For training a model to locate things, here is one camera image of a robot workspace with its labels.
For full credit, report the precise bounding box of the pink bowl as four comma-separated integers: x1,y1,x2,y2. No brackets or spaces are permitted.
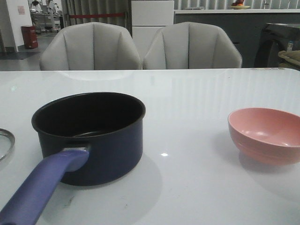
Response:
228,108,300,165

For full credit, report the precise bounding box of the glass lid blue knob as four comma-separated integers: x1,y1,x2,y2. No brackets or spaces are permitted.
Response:
0,128,15,166

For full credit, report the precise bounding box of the dark blue saucepan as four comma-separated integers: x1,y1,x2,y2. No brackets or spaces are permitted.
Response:
0,92,146,225

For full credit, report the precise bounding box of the right grey chair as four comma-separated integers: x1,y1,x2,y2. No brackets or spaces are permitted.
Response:
142,22,242,70

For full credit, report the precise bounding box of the grey chair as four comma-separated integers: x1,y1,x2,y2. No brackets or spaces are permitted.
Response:
39,22,142,71
142,22,242,70

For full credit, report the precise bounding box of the left grey chair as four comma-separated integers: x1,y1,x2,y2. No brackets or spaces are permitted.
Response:
39,22,142,71

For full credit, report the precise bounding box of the white cabinet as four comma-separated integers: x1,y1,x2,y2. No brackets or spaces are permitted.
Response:
131,0,174,58

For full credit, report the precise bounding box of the grey counter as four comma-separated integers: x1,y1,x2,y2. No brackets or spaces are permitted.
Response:
175,9,300,68

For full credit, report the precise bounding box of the fruit plate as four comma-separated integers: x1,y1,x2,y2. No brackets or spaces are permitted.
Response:
230,0,250,9

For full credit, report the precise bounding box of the red bin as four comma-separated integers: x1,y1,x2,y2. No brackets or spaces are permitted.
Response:
21,25,38,49

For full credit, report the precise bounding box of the dark appliance right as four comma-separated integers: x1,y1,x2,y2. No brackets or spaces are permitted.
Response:
254,23,300,68

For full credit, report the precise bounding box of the beige cushion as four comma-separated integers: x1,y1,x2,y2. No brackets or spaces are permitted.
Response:
278,50,300,71

